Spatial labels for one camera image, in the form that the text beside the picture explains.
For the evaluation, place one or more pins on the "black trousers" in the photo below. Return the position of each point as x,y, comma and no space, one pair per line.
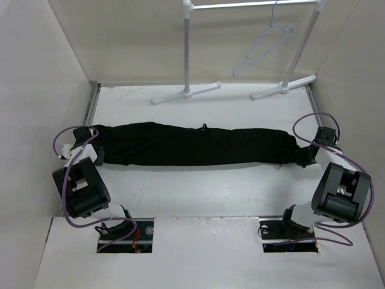
154,144

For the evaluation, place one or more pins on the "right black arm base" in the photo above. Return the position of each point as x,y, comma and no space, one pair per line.
279,239

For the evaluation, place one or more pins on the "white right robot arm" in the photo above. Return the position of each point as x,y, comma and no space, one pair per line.
342,190

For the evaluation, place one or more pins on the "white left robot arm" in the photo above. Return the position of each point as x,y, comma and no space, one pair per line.
68,138

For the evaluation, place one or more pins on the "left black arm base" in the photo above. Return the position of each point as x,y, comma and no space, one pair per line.
120,238

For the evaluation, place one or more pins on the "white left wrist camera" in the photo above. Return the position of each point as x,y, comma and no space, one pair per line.
66,152

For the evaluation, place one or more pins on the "left aluminium table rail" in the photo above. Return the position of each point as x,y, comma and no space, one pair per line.
87,105

